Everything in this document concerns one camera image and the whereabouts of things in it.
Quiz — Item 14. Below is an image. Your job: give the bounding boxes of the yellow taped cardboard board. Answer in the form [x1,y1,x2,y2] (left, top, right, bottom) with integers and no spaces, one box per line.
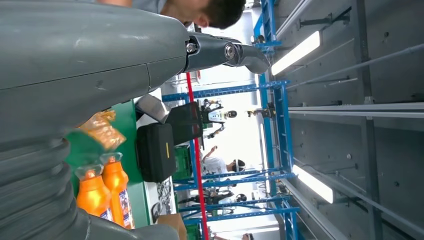
[76,110,127,152]

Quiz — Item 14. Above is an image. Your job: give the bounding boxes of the black case with yellow label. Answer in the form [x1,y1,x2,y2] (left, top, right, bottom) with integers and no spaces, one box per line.
[136,123,177,184]

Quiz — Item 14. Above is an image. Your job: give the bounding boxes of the black monitor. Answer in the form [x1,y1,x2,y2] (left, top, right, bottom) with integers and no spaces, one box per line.
[165,101,204,147]

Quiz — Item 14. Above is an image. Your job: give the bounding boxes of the white humanoid robot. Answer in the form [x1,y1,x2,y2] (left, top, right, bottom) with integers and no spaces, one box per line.
[199,98,238,140]

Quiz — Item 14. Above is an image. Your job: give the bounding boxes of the green plastic crate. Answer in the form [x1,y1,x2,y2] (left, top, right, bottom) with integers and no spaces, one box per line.
[173,145,194,180]
[184,224,202,240]

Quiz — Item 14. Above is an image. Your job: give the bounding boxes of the green table mat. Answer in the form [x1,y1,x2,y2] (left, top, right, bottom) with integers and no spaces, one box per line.
[64,99,152,229]

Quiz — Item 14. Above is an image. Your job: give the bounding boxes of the red pole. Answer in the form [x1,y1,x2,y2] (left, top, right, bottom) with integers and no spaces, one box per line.
[185,72,211,240]

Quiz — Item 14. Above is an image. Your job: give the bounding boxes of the person with headset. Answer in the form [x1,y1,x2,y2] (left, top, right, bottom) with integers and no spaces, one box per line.
[202,145,247,175]

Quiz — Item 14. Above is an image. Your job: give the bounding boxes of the open brown cardboard box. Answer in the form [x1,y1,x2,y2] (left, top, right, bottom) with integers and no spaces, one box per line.
[157,212,188,240]

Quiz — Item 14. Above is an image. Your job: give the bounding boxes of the black and yellow hoist unit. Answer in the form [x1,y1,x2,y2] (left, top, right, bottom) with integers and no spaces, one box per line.
[246,105,276,121]

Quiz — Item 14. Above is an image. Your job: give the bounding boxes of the blue metal rack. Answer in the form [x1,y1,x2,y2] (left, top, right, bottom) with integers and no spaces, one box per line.
[161,0,301,240]

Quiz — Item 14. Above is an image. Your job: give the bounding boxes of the ceiling light bar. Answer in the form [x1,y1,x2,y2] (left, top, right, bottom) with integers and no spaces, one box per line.
[270,30,322,76]
[292,164,334,205]

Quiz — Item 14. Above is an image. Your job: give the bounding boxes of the tangled black cables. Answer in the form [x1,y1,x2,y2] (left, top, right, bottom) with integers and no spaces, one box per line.
[150,178,176,223]

